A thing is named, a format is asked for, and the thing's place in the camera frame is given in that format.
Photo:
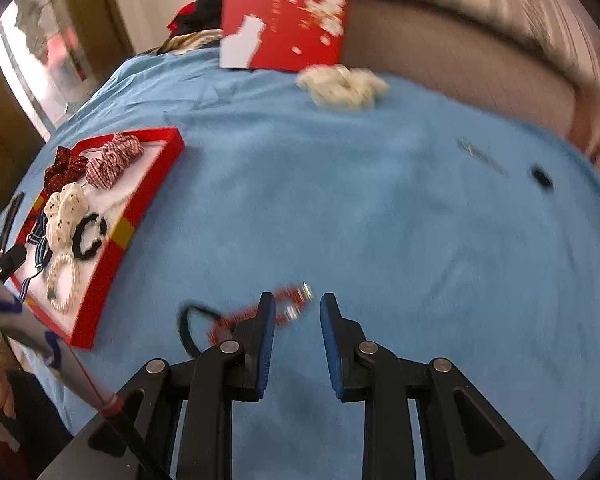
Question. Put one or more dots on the blue blanket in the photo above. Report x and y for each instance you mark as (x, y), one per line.
(380, 235)

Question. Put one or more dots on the small black hair clip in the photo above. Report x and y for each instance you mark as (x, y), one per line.
(542, 177)

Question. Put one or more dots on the red plaid scrunchie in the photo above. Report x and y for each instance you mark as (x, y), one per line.
(110, 160)

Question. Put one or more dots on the red box tray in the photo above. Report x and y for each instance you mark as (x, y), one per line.
(150, 180)

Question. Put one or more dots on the silver hair clip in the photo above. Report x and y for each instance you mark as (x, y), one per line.
(480, 156)

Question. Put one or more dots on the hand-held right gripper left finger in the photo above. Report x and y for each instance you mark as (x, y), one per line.
(266, 340)

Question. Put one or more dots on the red white-dotted scrunchie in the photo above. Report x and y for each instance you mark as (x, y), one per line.
(65, 167)

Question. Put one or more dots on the white black-dotted scrunchie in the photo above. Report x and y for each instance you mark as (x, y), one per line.
(65, 210)

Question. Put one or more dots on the grey brown cushion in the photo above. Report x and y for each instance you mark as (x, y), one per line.
(455, 50)

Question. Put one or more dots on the person's left hand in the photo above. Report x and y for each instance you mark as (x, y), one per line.
(0, 385)

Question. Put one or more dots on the thick black scrunchie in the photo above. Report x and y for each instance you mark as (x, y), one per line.
(80, 247)

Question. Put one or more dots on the red floral box lid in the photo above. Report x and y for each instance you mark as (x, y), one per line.
(280, 25)

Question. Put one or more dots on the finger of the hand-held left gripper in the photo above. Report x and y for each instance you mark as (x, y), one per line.
(7, 262)
(12, 220)

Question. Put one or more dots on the cream dotted scrunchie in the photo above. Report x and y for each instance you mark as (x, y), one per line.
(340, 87)

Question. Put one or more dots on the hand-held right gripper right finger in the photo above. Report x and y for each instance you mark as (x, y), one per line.
(330, 340)

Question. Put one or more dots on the pile of clothes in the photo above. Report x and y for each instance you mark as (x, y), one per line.
(200, 10)

